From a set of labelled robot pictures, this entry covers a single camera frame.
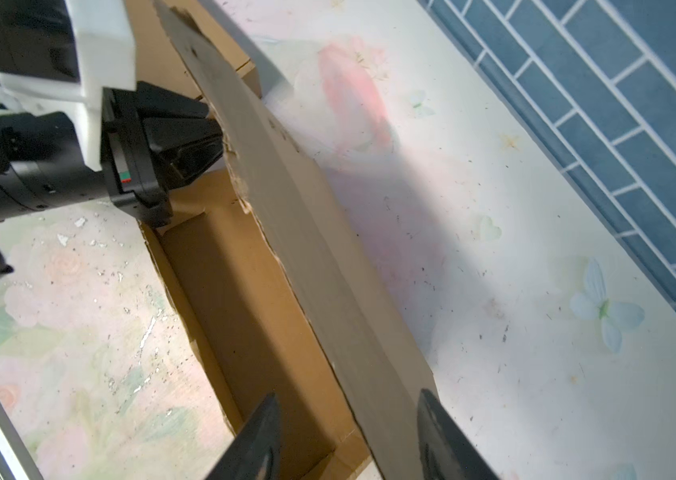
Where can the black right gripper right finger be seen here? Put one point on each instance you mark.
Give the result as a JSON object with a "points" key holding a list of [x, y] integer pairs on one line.
{"points": [[445, 452]]}

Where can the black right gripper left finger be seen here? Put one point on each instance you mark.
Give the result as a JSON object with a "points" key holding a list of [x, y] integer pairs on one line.
{"points": [[255, 451]]}

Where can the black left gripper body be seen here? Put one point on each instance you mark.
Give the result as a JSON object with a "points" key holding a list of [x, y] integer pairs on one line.
{"points": [[130, 172]]}

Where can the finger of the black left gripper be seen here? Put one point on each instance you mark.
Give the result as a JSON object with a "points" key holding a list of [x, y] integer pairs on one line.
{"points": [[183, 149], [156, 102]]}

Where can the brown cardboard box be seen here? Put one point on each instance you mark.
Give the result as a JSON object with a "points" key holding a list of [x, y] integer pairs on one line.
{"points": [[271, 282]]}

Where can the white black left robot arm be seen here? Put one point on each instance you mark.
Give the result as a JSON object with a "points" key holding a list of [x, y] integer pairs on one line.
{"points": [[41, 166]]}

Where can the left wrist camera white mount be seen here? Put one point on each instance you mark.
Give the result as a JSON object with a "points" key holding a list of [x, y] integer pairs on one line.
{"points": [[61, 56]]}

